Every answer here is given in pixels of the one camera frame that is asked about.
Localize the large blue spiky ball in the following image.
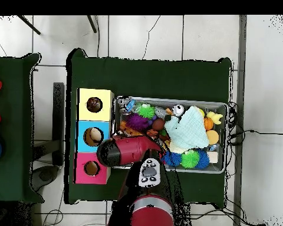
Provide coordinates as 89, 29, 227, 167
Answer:
164, 150, 183, 169

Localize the dark green table cloth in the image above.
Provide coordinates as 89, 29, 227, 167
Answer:
65, 48, 233, 209

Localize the mint green knitted cloth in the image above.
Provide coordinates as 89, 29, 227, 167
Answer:
164, 105, 210, 151

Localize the black tripod leg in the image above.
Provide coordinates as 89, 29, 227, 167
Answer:
87, 15, 98, 34
16, 15, 42, 36

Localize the crushed plastic water bottle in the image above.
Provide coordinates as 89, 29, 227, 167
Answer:
115, 98, 136, 114

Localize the green covered side table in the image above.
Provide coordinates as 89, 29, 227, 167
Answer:
0, 53, 43, 204

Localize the green spiky ball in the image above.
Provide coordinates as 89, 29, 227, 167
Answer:
136, 104, 156, 120

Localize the pale orange round sponge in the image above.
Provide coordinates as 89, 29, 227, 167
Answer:
205, 129, 220, 145

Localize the clear shallow bin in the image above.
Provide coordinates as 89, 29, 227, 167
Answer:
109, 97, 229, 175

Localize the purple spiky ball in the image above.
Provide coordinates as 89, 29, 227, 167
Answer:
127, 114, 151, 132

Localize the small orange basketball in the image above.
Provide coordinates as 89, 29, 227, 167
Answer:
202, 117, 214, 131

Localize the black cable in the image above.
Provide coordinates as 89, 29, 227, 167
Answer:
228, 128, 283, 142

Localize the green fuzzy monster toy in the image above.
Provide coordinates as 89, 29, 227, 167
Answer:
180, 149, 201, 170

